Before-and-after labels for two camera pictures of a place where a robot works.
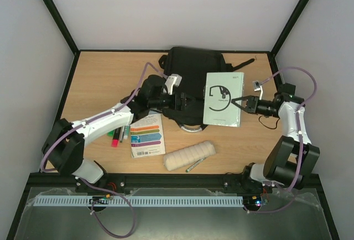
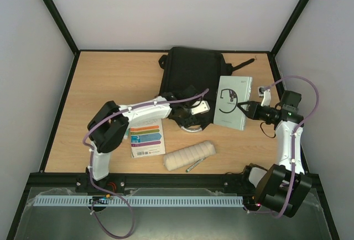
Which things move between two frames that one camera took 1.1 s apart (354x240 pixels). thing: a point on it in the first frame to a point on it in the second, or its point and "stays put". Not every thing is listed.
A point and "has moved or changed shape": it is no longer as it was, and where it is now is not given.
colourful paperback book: (147, 136) stays put
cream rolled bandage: (177, 159) stays put
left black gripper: (182, 105) to (187, 122)
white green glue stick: (126, 131) stays put
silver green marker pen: (194, 165) stays put
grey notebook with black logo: (220, 88) has moved or changed shape
